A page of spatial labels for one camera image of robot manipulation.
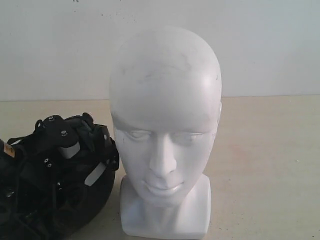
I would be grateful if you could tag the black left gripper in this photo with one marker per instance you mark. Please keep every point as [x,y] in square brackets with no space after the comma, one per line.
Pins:
[42,163]

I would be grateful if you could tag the black helmet with visor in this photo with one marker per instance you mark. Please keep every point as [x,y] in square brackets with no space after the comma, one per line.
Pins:
[58,216]

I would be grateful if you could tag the white mannequin head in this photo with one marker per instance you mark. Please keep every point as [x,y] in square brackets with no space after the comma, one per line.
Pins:
[165,103]

